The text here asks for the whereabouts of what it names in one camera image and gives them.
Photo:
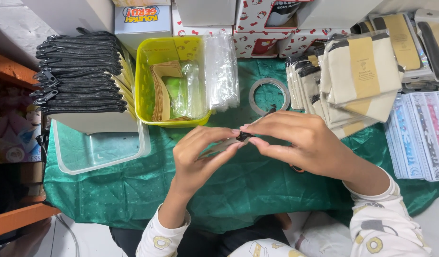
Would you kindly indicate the person's left hand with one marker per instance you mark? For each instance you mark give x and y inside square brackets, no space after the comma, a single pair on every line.
[194,157]

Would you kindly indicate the person's right hand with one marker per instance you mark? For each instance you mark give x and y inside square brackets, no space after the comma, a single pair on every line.
[308,142]

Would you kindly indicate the beige canvas zipper pouch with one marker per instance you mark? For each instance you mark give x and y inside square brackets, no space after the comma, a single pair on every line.
[219,146]

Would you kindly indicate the green satin cloth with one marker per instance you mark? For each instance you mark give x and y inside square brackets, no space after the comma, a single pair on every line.
[240,185]

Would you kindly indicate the crumpled clear plastic bags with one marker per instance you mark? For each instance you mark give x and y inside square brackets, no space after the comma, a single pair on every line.
[190,89]

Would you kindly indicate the clear tape roll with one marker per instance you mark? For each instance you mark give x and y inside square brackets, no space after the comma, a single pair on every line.
[253,100]

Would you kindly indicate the stack of brown paper bands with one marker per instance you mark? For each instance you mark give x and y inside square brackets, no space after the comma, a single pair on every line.
[162,92]

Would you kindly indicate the heap of packaged beige pouches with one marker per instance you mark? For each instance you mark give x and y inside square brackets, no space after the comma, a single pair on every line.
[351,78]

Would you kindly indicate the yellow plastic container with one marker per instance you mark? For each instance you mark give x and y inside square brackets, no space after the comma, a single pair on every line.
[148,89]

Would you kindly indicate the person's black trousers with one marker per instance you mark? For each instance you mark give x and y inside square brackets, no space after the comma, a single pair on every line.
[205,242]

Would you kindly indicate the stack of clear plastic sleeves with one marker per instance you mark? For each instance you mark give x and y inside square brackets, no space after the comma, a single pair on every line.
[221,71]

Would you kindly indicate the person's patterned white top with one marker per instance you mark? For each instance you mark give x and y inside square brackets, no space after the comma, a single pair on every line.
[312,239]

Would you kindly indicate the clear plastic container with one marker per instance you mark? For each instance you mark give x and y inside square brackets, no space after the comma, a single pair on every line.
[98,150]

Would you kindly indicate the red-printed white cartoon box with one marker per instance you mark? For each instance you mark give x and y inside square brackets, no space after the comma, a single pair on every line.
[257,44]
[251,16]
[198,31]
[305,41]

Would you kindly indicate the stack of patterned ruler packets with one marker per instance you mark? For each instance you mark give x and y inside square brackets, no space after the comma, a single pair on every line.
[419,135]

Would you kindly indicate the plain white box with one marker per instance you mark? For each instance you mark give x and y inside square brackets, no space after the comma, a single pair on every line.
[340,12]
[205,12]

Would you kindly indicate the row of black-zipper pouches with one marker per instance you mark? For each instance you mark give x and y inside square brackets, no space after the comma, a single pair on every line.
[83,75]

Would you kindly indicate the pile of hanging-pack pouches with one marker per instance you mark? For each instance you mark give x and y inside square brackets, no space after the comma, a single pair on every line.
[408,46]

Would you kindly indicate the white box with colourful label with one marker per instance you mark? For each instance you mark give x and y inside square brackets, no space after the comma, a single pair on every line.
[142,21]

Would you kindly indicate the colourful cartoon picture box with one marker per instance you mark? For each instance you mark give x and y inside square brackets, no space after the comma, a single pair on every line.
[14,128]

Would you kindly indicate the large white box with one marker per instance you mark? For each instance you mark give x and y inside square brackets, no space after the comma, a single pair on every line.
[69,14]

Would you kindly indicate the orange wooden shelf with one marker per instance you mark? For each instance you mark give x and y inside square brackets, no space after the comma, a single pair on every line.
[12,217]

